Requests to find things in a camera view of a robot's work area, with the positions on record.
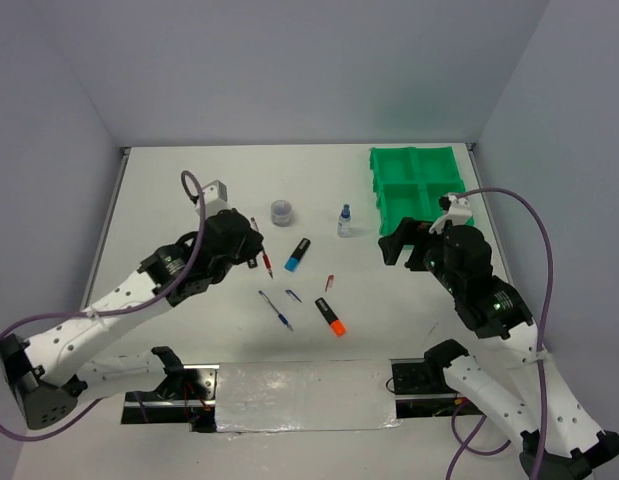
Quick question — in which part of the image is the red gel pen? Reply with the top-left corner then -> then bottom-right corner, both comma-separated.
250,216 -> 274,280

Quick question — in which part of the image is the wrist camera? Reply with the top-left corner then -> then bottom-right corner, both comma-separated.
429,193 -> 473,234
198,180 -> 229,218

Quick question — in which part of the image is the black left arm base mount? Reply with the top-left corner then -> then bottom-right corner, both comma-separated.
120,364 -> 219,433

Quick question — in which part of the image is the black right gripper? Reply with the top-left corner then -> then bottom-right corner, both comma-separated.
376,214 -> 460,292

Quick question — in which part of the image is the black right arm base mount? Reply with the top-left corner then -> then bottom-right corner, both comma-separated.
385,358 -> 468,420

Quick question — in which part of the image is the clear paper clip jar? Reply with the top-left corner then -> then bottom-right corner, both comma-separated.
270,200 -> 293,227

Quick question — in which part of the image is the blue gel pen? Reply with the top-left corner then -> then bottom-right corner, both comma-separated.
258,290 -> 294,332

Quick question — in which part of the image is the blue highlighter marker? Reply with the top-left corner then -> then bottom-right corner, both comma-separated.
284,238 -> 311,272

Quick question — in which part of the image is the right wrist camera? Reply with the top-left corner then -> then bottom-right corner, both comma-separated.
429,193 -> 473,234

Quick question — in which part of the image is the small clear spray bottle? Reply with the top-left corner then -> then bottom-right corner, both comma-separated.
337,204 -> 351,238

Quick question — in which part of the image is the silver foil sheet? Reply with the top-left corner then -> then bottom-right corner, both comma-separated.
215,360 -> 400,433

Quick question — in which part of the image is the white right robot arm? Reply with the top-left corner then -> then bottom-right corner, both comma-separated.
378,217 -> 619,479

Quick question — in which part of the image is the orange highlighter marker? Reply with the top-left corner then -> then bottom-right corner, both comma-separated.
315,297 -> 347,337

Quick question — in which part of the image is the aluminium table edge rail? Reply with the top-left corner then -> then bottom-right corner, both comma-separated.
67,146 -> 132,313

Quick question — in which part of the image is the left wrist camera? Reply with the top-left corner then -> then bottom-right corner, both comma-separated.
198,180 -> 229,218

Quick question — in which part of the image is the red pen cap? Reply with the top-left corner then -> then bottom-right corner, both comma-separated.
324,274 -> 335,293

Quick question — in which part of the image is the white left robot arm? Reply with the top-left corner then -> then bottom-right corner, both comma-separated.
0,209 -> 263,430

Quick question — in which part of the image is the green four-compartment bin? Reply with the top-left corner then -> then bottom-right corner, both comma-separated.
369,146 -> 465,236

